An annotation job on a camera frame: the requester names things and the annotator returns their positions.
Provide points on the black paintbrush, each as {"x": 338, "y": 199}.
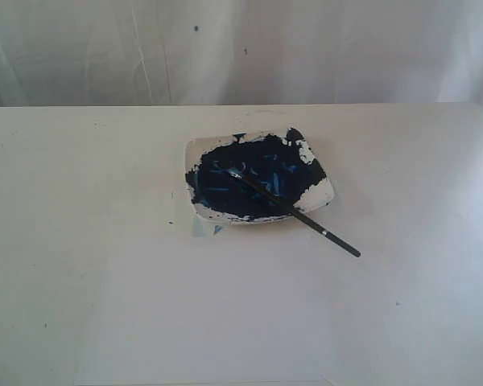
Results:
{"x": 289, "y": 208}

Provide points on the white plate with blue paint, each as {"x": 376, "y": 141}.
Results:
{"x": 232, "y": 179}

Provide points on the white paper sheet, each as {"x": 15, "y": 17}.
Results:
{"x": 246, "y": 305}

